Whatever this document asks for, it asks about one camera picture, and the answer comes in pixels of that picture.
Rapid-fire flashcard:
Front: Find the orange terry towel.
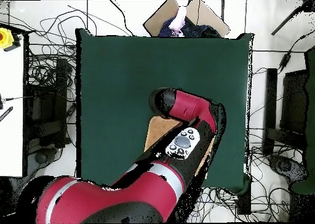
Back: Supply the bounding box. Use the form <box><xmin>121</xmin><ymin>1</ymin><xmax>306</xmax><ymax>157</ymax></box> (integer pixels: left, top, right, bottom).
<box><xmin>143</xmin><ymin>115</ymin><xmax>217</xmax><ymax>178</ymax></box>

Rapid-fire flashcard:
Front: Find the black flat panel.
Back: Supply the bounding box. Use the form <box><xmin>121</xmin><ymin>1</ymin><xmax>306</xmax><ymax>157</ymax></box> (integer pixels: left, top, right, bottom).
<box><xmin>280</xmin><ymin>70</ymin><xmax>308</xmax><ymax>136</ymax></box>

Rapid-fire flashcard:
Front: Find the dark green table cloth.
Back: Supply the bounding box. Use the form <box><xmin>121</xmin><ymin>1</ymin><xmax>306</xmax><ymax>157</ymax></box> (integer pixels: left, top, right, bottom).
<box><xmin>74</xmin><ymin>28</ymin><xmax>254</xmax><ymax>194</ymax></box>

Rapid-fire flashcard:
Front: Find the blue dotted garment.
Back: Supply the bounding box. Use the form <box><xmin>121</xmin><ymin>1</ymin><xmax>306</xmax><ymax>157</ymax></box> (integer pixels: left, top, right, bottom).
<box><xmin>158</xmin><ymin>17</ymin><xmax>181</xmax><ymax>38</ymax></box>

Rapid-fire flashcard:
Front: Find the dark navy garment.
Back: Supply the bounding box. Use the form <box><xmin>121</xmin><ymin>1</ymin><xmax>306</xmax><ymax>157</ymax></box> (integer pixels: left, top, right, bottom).
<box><xmin>180</xmin><ymin>17</ymin><xmax>222</xmax><ymax>38</ymax></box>

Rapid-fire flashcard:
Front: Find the cardboard box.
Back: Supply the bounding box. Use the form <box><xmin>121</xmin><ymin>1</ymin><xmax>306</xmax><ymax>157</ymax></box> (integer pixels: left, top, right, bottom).
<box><xmin>143</xmin><ymin>0</ymin><xmax>231</xmax><ymax>38</ymax></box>

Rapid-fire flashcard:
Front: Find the white pink garment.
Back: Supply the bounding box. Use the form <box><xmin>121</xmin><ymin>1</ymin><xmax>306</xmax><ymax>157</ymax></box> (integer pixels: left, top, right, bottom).
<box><xmin>168</xmin><ymin>6</ymin><xmax>188</xmax><ymax>36</ymax></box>

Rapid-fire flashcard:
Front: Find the black equipment rack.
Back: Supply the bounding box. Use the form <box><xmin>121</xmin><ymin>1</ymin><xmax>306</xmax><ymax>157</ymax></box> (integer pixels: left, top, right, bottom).
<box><xmin>24</xmin><ymin>57</ymin><xmax>72</xmax><ymax>148</ymax></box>

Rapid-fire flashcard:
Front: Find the black upright bar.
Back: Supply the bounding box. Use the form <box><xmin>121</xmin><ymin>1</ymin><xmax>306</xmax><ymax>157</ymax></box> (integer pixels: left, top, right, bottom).
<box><xmin>263</xmin><ymin>68</ymin><xmax>278</xmax><ymax>156</ymax></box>

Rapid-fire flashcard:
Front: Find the black table leg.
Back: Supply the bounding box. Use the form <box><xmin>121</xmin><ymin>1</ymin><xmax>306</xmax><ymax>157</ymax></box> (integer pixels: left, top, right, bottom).
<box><xmin>237</xmin><ymin>184</ymin><xmax>252</xmax><ymax>215</ymax></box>

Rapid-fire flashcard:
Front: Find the white desk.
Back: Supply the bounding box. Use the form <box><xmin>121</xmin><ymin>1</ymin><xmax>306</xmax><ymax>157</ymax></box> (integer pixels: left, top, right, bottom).
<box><xmin>0</xmin><ymin>35</ymin><xmax>25</xmax><ymax>178</ymax></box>

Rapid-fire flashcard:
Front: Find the black rod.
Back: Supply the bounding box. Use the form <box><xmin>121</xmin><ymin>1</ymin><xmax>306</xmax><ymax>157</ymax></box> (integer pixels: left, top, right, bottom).
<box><xmin>270</xmin><ymin>6</ymin><xmax>303</xmax><ymax>36</ymax></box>

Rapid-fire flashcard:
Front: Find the yellow emergency stop button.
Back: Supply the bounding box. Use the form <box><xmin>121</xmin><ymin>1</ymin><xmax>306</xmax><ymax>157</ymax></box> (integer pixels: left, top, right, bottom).
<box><xmin>0</xmin><ymin>27</ymin><xmax>22</xmax><ymax>52</ymax></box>

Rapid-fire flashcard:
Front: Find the long black cable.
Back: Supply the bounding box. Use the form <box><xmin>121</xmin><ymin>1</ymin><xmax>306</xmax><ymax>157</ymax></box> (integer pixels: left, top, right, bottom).
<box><xmin>109</xmin><ymin>0</ymin><xmax>135</xmax><ymax>37</ymax></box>

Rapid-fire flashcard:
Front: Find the black cable tangle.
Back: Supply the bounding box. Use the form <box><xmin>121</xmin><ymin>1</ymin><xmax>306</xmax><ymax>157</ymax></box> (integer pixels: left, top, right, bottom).
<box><xmin>191</xmin><ymin>127</ymin><xmax>303</xmax><ymax>222</ymax></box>
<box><xmin>24</xmin><ymin>4</ymin><xmax>99</xmax><ymax>89</ymax></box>

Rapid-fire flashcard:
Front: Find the black power adapter with cable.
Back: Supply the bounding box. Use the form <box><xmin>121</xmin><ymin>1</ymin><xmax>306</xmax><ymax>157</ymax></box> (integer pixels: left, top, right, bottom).
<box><xmin>277</xmin><ymin>29</ymin><xmax>315</xmax><ymax>74</ymax></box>

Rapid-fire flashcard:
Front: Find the black ribbed strap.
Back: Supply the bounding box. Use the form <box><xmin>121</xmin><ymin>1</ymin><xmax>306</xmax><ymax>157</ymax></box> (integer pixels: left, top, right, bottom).
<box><xmin>0</xmin><ymin>106</ymin><xmax>14</xmax><ymax>122</ymax></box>

